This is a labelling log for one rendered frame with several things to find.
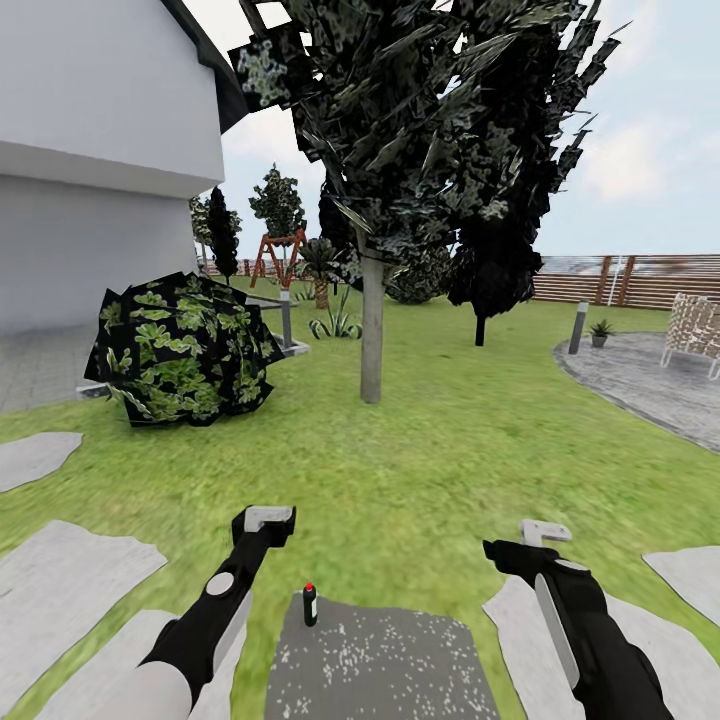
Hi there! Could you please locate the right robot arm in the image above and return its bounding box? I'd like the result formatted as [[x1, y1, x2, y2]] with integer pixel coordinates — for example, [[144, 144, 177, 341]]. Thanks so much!
[[483, 519, 674, 720]]

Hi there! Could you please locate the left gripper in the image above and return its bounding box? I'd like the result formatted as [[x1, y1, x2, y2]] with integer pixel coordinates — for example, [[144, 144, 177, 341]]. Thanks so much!
[[230, 512, 295, 565]]

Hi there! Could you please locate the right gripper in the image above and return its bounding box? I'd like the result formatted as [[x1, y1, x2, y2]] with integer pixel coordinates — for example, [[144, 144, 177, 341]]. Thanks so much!
[[483, 540, 561, 586]]

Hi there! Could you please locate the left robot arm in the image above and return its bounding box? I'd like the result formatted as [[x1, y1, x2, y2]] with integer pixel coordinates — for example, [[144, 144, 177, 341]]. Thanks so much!
[[89, 505, 295, 720]]

